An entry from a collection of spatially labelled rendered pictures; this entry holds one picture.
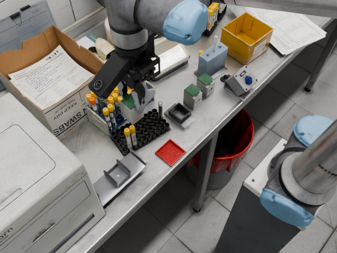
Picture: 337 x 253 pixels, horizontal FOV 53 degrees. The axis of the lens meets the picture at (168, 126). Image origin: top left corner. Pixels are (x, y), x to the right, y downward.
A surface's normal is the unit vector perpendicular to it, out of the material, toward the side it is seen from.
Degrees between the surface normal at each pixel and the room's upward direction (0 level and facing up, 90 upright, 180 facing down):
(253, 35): 90
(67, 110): 86
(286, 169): 38
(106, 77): 31
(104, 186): 0
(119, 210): 0
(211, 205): 0
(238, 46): 90
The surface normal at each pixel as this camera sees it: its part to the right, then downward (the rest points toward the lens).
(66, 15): 0.73, 0.57
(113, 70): -0.36, -0.19
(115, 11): -0.53, 0.70
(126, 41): -0.03, 0.82
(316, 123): 0.05, -0.66
